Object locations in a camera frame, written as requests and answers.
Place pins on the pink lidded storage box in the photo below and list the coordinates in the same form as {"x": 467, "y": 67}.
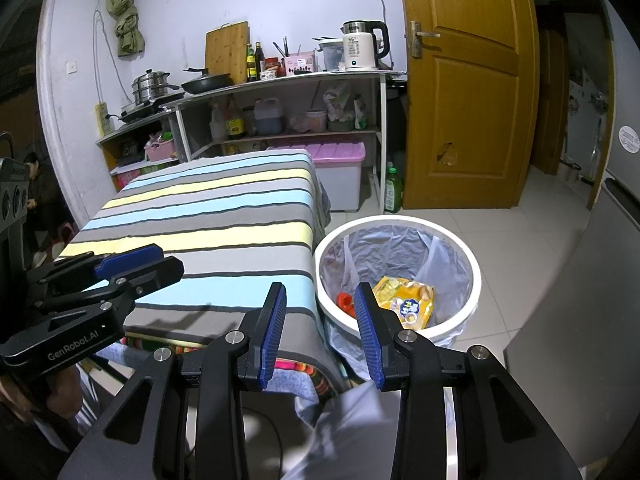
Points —
{"x": 340, "y": 180}

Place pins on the green hanging cloth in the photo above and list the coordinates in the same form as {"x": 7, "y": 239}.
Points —
{"x": 127, "y": 30}

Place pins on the black frying pan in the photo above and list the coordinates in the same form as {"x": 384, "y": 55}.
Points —
{"x": 207, "y": 82}

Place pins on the yellow label bottle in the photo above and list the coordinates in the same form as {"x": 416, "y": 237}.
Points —
{"x": 235, "y": 125}

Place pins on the person's left hand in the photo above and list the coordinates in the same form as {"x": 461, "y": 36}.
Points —
{"x": 65, "y": 390}

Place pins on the red sauce jar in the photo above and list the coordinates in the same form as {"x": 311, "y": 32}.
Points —
{"x": 272, "y": 67}

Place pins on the plastic jug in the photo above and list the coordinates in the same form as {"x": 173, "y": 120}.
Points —
{"x": 269, "y": 120}

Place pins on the white wall switch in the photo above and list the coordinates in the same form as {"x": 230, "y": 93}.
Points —
{"x": 72, "y": 67}

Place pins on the white trash bin with bag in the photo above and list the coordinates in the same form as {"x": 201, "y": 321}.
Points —
{"x": 400, "y": 255}

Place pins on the steel steamer pot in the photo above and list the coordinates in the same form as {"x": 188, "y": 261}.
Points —
{"x": 150, "y": 87}

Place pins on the yellow power strip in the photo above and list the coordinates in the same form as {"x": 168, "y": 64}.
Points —
{"x": 102, "y": 120}

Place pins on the wooden cutting board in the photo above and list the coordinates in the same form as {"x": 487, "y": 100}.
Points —
{"x": 227, "y": 52}

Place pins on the person's left forearm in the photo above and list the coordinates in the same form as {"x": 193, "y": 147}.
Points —
{"x": 30, "y": 435}

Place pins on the dark sauce bottle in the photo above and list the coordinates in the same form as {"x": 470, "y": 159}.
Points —
{"x": 259, "y": 65}

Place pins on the white electric kettle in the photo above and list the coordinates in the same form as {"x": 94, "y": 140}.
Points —
{"x": 360, "y": 52}

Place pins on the pink printed box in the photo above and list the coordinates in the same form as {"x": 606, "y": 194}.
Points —
{"x": 125, "y": 180}

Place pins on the white plastic bottle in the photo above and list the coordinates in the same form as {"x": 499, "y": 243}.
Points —
{"x": 218, "y": 127}

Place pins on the yellow wooden door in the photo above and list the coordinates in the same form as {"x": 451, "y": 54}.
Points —
{"x": 465, "y": 110}

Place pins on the dark chopsticks bunch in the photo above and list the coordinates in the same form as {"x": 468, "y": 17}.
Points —
{"x": 286, "y": 47}

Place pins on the green glass oil bottle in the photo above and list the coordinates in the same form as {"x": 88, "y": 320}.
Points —
{"x": 250, "y": 67}

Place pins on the pink utensil holder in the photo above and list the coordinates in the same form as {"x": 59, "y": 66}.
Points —
{"x": 299, "y": 65}

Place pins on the large yellow snack bag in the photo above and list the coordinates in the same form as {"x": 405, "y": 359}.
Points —
{"x": 405, "y": 300}

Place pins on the colourful striped mat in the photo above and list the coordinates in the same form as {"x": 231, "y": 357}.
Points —
{"x": 300, "y": 372}

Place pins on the black induction cooker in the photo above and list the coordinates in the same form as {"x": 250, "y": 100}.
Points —
{"x": 145, "y": 110}

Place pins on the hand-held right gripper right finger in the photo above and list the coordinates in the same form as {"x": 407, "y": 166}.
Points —
{"x": 370, "y": 335}

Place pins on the striped tablecloth table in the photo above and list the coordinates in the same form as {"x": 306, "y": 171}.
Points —
{"x": 200, "y": 240}

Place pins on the red plastic bag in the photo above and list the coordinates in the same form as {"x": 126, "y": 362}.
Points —
{"x": 345, "y": 304}

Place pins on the lavender floral bedsheet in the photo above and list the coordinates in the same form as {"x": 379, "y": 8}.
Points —
{"x": 350, "y": 435}

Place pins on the green plastic bottle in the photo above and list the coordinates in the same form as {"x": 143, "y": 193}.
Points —
{"x": 393, "y": 190}

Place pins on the clear plastic container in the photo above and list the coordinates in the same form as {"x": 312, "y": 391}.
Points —
{"x": 332, "y": 57}

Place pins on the large white metal shelf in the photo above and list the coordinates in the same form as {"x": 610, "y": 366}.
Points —
{"x": 300, "y": 78}

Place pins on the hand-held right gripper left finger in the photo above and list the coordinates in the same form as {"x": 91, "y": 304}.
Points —
{"x": 272, "y": 335}

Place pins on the grey refrigerator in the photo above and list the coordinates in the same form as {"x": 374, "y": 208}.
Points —
{"x": 575, "y": 285}

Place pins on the pink plastic basket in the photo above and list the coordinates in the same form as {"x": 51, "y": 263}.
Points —
{"x": 160, "y": 151}

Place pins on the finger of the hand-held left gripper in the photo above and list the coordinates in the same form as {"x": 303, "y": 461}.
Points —
{"x": 155, "y": 272}
{"x": 130, "y": 260}

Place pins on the small white shelf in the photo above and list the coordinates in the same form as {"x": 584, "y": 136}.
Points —
{"x": 130, "y": 127}

